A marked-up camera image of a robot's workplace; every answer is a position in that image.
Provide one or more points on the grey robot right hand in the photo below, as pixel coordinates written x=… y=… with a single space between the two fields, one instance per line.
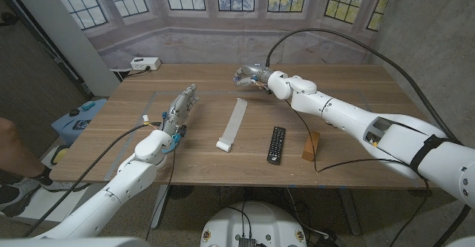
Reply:
x=256 y=72

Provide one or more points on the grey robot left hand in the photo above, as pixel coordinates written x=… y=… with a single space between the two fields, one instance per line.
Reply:
x=180 y=106

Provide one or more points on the white bandage roll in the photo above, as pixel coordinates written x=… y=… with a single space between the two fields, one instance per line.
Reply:
x=234 y=124

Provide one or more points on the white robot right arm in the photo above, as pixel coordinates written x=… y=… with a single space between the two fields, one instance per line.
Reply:
x=352 y=119

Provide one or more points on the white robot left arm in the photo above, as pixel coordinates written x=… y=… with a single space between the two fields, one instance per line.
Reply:
x=122 y=184

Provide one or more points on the black TV remote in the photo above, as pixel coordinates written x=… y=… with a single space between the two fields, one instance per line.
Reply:
x=276 y=145

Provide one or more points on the orange wooden block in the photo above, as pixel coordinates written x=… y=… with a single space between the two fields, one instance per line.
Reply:
x=308 y=148

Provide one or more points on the printed window backdrop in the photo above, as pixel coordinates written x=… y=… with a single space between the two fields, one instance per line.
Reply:
x=237 y=46

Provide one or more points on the white power strip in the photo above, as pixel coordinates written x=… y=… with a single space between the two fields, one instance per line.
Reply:
x=145 y=64

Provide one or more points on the black round floor base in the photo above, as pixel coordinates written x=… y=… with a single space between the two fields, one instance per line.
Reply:
x=180 y=192

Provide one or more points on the small blue gadget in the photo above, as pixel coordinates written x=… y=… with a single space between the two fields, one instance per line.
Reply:
x=88 y=105

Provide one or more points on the black white marker tag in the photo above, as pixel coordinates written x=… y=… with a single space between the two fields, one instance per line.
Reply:
x=81 y=124

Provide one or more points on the grey table leg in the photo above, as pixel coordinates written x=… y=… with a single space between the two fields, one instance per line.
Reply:
x=159 y=206
x=349 y=210

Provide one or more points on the small black round knob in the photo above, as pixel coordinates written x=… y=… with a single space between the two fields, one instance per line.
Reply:
x=74 y=112

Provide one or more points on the blue storage box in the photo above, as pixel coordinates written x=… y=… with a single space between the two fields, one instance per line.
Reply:
x=67 y=126

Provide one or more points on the yellow black floor tool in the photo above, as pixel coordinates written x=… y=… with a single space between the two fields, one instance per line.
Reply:
x=59 y=155

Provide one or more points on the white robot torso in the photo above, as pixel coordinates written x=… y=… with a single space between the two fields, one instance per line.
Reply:
x=256 y=224

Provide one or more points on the person's bare leg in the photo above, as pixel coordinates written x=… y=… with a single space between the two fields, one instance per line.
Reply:
x=15 y=147

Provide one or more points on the white floor mat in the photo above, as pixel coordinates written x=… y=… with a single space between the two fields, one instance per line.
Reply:
x=37 y=204

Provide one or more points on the grey black sneaker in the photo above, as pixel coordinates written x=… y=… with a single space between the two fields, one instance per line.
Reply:
x=15 y=199

